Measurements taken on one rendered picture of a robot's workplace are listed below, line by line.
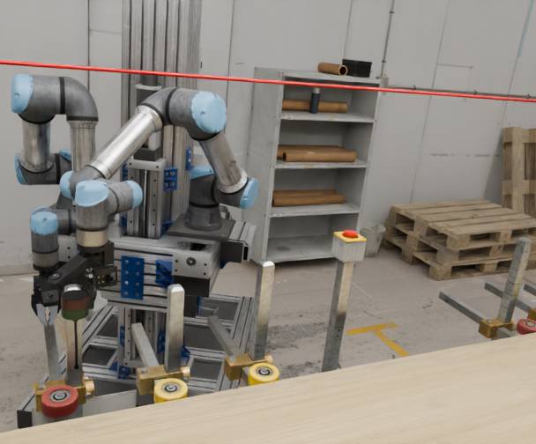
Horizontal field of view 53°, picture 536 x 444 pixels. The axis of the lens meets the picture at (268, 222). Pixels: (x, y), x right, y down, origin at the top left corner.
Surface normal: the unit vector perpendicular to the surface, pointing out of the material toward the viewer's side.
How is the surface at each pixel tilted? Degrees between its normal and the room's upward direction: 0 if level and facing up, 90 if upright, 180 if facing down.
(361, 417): 0
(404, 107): 90
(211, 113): 84
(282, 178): 90
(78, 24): 90
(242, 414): 0
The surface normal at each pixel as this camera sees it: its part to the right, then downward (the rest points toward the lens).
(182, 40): -0.07, 0.31
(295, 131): 0.43, 0.32
